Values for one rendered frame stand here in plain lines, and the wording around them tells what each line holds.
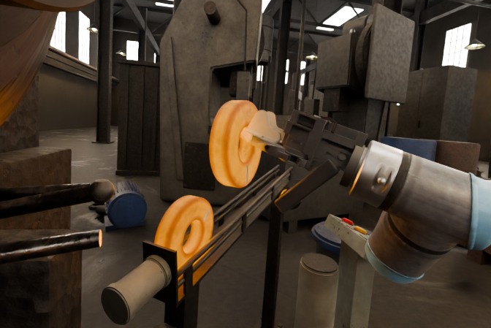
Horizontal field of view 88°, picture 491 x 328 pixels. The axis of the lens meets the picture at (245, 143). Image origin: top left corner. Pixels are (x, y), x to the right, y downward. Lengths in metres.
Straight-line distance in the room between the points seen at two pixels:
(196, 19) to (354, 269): 2.60
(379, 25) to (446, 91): 1.76
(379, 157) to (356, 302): 0.73
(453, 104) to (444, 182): 4.64
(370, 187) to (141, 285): 0.37
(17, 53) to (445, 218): 0.45
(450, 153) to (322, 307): 3.05
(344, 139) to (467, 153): 3.44
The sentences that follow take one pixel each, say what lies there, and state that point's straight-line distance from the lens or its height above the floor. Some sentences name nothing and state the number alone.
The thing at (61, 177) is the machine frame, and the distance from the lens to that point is 0.57.
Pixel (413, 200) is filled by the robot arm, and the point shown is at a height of 0.86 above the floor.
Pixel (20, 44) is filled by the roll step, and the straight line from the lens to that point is 0.24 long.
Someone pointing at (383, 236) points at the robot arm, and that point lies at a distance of 0.48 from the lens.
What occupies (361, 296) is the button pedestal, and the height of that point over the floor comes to 0.40.
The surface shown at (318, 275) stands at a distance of 0.87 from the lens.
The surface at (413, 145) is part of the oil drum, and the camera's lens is 3.39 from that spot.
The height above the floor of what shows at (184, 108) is 1.04.
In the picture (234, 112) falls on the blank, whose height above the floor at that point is 0.96.
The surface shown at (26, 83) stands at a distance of 0.28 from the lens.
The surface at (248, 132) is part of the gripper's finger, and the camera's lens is 0.43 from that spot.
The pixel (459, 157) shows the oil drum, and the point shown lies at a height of 0.71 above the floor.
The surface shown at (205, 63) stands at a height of 1.52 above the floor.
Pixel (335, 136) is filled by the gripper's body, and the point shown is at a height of 0.93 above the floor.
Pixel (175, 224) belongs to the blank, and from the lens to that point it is 0.50.
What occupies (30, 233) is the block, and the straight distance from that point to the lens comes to 0.40.
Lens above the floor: 0.95
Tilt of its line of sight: 5 degrees down
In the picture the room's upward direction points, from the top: 4 degrees clockwise
